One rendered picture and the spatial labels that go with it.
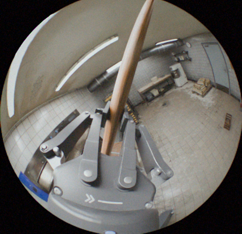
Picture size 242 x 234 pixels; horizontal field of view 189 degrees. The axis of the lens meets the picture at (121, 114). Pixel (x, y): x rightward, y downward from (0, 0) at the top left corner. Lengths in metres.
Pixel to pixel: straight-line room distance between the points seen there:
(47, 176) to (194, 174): 2.49
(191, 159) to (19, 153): 2.98
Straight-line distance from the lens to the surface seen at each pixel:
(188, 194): 2.04
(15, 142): 1.33
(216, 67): 4.29
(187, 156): 2.20
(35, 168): 1.29
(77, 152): 1.58
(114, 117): 0.16
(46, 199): 1.32
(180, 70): 5.35
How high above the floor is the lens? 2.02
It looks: 20 degrees down
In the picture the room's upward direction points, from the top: 36 degrees counter-clockwise
